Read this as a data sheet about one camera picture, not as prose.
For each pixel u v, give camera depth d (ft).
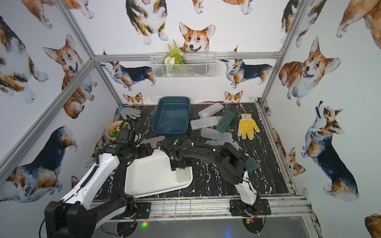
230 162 1.62
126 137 2.07
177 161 2.31
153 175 2.72
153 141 2.44
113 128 3.15
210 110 3.78
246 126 3.50
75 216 1.24
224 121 3.51
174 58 2.70
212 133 3.39
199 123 3.56
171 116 3.57
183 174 2.64
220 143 3.30
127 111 3.85
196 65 3.03
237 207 2.40
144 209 2.40
